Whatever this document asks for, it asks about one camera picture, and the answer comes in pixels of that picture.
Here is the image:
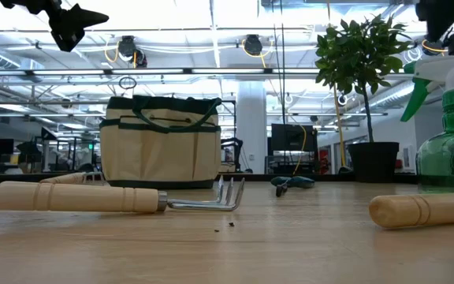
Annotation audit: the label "background robot station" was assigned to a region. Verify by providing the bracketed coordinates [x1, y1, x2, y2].
[16, 126, 100, 174]

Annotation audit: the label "black background monitor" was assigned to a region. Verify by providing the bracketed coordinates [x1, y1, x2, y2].
[270, 123, 318, 153]

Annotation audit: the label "teal-handled pruning shears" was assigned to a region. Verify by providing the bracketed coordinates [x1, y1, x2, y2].
[270, 175, 316, 198]

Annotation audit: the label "black plant pot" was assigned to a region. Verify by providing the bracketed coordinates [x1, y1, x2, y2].
[347, 141, 400, 184]

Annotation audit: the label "beige green-trimmed gardening bag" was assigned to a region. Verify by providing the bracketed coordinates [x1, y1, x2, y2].
[99, 94, 223, 190]

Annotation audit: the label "wide trowel wooden handle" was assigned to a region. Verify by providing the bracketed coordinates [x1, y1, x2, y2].
[39, 171, 108, 187]

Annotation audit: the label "narrow trowel wooden handle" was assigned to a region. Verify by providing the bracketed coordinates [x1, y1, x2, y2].
[368, 192, 454, 230]

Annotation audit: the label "black ceiling cable reel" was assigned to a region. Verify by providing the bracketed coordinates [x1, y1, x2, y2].
[242, 34, 263, 56]
[117, 35, 148, 69]

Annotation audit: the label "white building column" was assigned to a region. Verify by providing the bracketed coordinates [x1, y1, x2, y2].
[236, 80, 268, 174]

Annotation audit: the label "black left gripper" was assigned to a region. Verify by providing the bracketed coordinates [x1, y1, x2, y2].
[0, 0, 110, 52]

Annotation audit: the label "green leafy plant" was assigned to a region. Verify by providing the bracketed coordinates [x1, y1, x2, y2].
[314, 14, 413, 144]

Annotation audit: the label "green spray bottle white nozzle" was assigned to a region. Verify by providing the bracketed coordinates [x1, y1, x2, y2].
[399, 54, 454, 194]

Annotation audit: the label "black looped hanging cable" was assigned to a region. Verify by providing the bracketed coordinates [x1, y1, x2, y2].
[272, 0, 287, 178]

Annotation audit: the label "hand rake wooden handle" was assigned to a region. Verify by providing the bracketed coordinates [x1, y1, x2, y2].
[0, 175, 247, 214]

